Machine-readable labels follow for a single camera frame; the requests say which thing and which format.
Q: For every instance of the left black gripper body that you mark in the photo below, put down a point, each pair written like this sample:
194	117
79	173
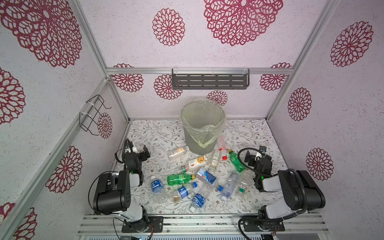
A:
142	152

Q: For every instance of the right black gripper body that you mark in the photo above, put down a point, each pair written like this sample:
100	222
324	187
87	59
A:
250	157

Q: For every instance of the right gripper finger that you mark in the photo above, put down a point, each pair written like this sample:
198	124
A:
263	150
248	156

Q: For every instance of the green soda bottle upright-lying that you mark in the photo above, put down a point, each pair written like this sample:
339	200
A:
235	161

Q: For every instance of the clear bottle green cap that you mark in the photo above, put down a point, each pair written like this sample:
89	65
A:
245	181

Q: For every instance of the clear bottle blue label white cap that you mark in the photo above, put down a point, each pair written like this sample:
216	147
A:
158	189

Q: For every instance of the crushed bottle blue label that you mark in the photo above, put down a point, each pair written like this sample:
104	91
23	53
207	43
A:
200	198

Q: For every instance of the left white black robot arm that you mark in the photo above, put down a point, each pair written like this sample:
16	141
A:
113	193

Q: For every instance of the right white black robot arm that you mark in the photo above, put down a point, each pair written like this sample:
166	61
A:
300	193

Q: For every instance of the translucent green bin liner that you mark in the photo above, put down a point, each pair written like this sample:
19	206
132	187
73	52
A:
202	120

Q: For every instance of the grey mesh waste bin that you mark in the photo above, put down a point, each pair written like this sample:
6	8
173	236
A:
200	141

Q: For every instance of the clear water bottle blue cap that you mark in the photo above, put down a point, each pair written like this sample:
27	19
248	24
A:
230	185

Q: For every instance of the white bottle red cap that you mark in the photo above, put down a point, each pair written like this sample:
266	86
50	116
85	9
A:
221	142

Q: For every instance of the clear bottle green white label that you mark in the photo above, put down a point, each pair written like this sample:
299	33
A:
215	160

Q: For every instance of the green soda bottle yellow cap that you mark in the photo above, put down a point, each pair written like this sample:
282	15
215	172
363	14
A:
180	179

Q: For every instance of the clear bottle blue orange label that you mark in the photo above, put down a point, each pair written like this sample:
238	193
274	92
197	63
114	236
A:
209	179

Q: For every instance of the clear bottle sunflower label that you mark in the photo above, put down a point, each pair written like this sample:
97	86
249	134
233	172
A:
193	165

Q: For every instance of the pepsi bottle blue cap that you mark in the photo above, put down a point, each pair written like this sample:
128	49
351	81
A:
184	191

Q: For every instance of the black wire wall rack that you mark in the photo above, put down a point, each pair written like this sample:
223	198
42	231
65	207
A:
88	117

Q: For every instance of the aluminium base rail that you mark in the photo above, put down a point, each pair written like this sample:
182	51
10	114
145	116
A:
197	224

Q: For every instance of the grey slotted wall shelf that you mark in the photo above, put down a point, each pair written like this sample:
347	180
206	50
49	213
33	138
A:
237	80

